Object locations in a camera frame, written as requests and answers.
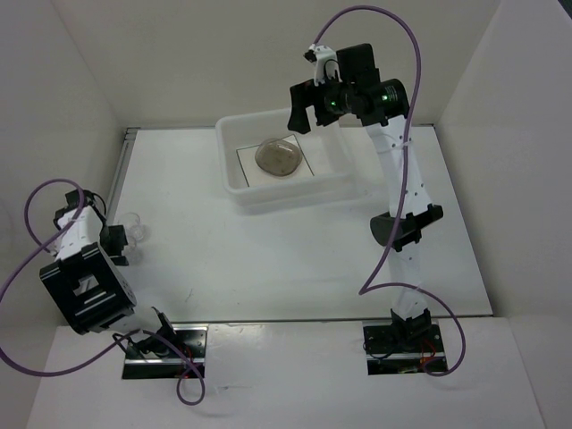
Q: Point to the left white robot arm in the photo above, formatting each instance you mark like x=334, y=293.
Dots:
x=84, y=281

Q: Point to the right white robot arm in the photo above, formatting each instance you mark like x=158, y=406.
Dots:
x=399, y=230

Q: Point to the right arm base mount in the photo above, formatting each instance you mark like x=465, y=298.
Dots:
x=386, y=354

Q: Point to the square white black-rimmed plate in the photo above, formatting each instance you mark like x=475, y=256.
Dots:
x=255, y=177

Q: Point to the small clear glass cup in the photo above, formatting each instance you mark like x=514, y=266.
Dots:
x=135, y=233

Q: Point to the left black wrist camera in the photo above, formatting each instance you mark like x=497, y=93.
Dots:
x=91, y=198

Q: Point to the clear glass dish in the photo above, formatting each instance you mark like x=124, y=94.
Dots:
x=278, y=165
x=278, y=146

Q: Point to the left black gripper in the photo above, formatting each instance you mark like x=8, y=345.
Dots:
x=119, y=240

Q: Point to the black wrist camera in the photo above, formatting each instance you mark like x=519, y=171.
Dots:
x=355, y=65
x=91, y=198

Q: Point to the translucent white plastic bin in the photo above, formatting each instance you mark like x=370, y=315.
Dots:
x=325, y=148

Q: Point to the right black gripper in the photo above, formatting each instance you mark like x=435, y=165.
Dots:
x=303, y=95

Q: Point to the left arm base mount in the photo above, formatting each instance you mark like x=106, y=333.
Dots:
x=142, y=364

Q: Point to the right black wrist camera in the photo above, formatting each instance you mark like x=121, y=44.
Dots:
x=355, y=65

